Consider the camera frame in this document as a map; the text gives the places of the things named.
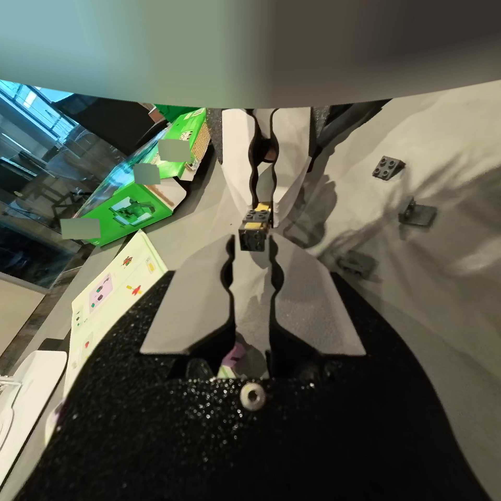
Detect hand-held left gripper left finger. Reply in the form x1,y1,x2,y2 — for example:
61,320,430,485
140,234,236,355

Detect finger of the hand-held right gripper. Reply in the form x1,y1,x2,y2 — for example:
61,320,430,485
221,108,261,209
269,107,314,230

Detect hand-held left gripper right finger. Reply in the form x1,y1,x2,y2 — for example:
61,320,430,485
267,234,367,357

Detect yellow and grey brick assembly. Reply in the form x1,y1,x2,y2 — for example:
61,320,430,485
238,201,273,252

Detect grey desk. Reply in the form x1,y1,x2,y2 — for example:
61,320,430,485
0,92,501,501

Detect pink brick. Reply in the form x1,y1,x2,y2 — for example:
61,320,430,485
223,342,246,366

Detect grey clip plate brick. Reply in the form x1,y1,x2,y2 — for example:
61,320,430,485
398,197,438,228
337,250,378,280

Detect pale green instruction booklet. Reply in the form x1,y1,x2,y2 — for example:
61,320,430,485
42,230,170,445

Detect grey studded plate brick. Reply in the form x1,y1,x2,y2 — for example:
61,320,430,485
371,155,406,181

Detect green cardboard box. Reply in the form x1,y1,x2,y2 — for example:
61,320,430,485
71,108,209,248

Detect white tray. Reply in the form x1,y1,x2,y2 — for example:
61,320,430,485
0,349,68,501

